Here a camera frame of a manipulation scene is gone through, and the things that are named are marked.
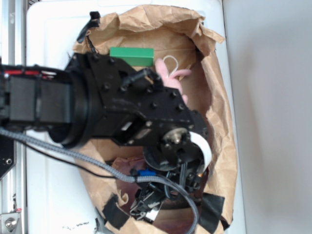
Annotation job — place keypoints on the aluminium frame rail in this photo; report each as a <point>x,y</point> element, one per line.
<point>13,192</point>

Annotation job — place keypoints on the pink plush bunny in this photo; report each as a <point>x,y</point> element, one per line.
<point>170,78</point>

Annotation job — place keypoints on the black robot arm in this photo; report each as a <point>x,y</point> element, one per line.
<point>37,98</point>

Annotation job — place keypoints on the brown paper bag liner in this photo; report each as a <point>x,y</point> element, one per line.
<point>178,32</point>

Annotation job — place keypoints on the green wooden block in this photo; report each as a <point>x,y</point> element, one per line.
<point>134,56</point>

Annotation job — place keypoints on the black mounting plate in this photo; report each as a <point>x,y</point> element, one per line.
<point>7,156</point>

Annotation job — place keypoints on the white plastic bin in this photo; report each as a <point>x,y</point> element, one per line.
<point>57,199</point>

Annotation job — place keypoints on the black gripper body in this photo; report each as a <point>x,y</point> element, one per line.
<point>134,108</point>

